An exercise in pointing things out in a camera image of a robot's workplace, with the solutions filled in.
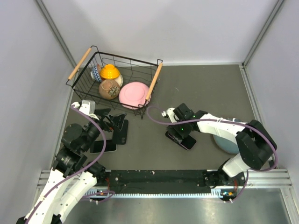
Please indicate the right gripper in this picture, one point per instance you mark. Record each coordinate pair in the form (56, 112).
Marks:
(174, 128)

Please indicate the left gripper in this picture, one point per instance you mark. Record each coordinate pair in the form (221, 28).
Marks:
(115, 120)

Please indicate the pink phone black screen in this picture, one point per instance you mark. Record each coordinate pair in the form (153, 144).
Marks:
(189, 142)

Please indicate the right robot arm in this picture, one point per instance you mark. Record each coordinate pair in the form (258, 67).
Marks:
(254, 143)

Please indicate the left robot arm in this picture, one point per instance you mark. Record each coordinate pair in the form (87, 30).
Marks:
(70, 178)

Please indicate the white phone black screen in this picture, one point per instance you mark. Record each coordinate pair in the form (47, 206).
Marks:
(97, 146)

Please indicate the pink plate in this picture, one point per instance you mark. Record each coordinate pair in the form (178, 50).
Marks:
(133, 95)

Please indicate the brown ceramic bowl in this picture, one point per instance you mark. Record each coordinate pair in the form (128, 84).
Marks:
(109, 89)

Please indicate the cream bowl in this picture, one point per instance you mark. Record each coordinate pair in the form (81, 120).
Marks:
(119, 80)

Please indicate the orange bowl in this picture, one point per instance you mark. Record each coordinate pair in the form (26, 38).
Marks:
(109, 72)

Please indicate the blue white patterned cup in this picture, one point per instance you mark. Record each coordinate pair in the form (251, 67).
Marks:
(95, 73)

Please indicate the blue ceramic plate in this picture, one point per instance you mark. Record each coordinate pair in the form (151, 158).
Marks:
(226, 145)

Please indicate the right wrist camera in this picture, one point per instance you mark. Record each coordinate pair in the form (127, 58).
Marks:
(170, 114)

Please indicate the black wire basket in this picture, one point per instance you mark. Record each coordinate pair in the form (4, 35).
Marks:
(132, 70)

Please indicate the right wooden basket handle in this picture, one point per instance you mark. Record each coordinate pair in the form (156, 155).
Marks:
(154, 80)

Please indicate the wooden basket handle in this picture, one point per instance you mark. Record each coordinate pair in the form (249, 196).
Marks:
(79, 64)
(154, 80)

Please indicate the left wooden basket handle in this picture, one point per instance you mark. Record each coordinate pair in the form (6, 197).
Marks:
(79, 64)

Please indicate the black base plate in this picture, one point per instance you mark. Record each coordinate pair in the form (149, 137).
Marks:
(159, 181)

